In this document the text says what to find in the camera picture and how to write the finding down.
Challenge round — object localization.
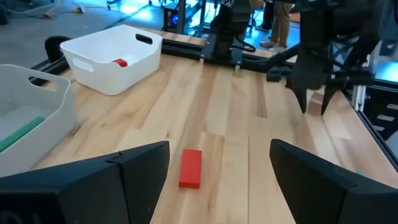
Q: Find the red rectangular block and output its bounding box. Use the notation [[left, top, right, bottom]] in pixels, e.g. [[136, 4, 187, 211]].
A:
[[178, 149, 203, 189]]

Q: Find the black computer with blue light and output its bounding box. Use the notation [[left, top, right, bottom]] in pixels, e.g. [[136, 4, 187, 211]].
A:
[[162, 5, 187, 34]]

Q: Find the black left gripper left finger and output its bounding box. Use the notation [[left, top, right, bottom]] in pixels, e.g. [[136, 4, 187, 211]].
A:
[[0, 140, 171, 224]]

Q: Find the long green block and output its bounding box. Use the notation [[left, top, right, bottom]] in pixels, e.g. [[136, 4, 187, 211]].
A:
[[0, 116, 46, 153]]

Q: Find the wooden bridge block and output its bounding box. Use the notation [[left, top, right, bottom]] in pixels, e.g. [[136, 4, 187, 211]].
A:
[[307, 89, 326, 116]]

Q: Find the red triangular block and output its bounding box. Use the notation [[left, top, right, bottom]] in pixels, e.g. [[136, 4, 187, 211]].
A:
[[111, 57, 129, 68]]

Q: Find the silver aluminium frame post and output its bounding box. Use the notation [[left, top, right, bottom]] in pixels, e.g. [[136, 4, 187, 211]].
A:
[[352, 83, 368, 112]]

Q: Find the light grey plastic bin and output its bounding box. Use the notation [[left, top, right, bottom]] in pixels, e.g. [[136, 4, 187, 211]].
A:
[[0, 64, 78, 178]]

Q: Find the person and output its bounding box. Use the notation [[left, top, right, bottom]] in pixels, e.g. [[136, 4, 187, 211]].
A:
[[255, 0, 275, 33], [260, 0, 295, 53]]

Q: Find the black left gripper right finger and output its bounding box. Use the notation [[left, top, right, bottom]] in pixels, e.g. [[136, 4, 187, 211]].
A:
[[269, 138, 398, 224]]

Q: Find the white plastic bin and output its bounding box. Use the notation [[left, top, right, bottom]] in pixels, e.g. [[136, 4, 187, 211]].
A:
[[59, 24, 164, 96]]

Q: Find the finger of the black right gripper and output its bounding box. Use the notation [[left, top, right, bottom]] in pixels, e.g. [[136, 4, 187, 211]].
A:
[[291, 86, 312, 114], [320, 84, 340, 116]]

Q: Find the black rounded object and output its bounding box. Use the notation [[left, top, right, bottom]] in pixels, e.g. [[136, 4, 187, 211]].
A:
[[44, 35, 73, 64]]

